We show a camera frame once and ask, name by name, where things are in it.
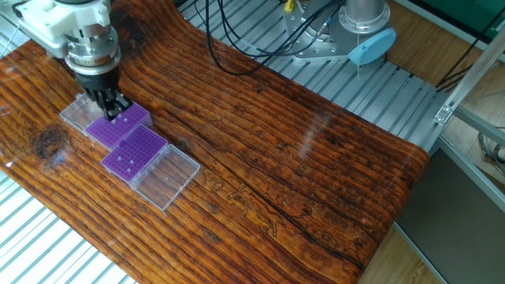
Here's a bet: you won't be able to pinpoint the white cable tie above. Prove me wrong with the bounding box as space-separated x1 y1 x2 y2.
353 33 362 80

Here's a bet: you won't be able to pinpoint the aluminium frame rail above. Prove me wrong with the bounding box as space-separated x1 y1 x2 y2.
451 105 505 148

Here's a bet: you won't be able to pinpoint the aluminium frame post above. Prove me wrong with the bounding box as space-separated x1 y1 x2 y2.
432 25 505 126

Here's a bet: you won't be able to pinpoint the dark grey panel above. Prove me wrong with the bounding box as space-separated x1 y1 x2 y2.
394 136 505 284

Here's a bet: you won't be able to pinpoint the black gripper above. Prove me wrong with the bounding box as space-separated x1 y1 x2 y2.
73 64 133 121

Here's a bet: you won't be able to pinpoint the purple tip holder clear lid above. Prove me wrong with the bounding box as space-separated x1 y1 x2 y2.
59 92 154 152
100 124 201 213

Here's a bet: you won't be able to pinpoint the grey cable bundle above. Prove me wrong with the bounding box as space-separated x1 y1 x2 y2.
476 125 505 177

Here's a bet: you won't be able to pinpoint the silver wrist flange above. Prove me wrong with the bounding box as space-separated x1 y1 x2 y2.
63 24 122 76

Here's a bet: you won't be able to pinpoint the glossy wood grain sheet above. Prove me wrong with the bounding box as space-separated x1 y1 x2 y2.
0 0 430 284

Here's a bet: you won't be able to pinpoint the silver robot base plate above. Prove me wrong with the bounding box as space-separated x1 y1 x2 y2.
282 0 354 63

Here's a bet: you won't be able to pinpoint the white wrist mounting bracket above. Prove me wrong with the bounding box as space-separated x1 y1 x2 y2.
15 0 113 59

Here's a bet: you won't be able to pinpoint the perforated metal plate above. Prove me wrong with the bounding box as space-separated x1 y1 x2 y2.
0 0 21 36

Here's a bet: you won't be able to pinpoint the black floor cable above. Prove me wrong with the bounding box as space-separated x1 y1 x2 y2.
436 0 505 92

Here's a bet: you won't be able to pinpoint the metal connector blue rings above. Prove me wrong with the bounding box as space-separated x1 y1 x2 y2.
314 15 334 38

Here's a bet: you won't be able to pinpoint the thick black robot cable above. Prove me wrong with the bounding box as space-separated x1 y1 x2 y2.
192 0 341 59
204 0 345 77

